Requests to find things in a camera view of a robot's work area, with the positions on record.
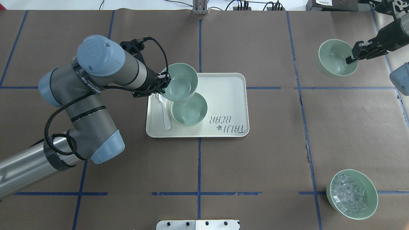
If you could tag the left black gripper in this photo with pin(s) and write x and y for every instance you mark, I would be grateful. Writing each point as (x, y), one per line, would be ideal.
(151, 81)

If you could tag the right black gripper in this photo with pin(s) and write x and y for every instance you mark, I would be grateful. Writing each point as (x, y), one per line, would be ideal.
(392, 40)

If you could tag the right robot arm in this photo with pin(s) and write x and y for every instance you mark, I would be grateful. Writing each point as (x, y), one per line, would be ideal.
(400, 76)

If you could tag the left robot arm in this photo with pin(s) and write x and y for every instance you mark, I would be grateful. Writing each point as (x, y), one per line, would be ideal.
(82, 128)

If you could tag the white plastic spoon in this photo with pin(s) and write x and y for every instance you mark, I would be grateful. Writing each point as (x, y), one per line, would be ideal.
(166, 118)

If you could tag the green bowl on tray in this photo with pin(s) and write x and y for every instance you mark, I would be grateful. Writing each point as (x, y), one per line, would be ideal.
(191, 111)

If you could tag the black box with label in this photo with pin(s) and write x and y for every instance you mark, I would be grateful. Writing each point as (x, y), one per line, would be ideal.
(332, 5)

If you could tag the cream bear serving tray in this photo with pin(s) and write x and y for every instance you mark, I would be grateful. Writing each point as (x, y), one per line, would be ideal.
(226, 116)

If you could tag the green bowl with ice cubes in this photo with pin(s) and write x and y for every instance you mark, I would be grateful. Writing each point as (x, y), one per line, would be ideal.
(371, 198)

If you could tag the ice cubes pile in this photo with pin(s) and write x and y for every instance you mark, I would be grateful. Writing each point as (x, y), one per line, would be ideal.
(347, 196)

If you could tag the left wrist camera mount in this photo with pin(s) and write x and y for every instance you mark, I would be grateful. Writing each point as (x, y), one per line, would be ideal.
(134, 48)

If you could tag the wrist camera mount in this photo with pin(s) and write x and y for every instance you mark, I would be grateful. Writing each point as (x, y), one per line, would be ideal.
(134, 48)
(396, 8)

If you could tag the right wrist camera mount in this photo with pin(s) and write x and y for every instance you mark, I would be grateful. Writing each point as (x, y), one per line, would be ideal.
(396, 8)

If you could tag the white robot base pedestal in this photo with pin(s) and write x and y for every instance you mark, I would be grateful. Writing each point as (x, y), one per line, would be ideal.
(218, 224)

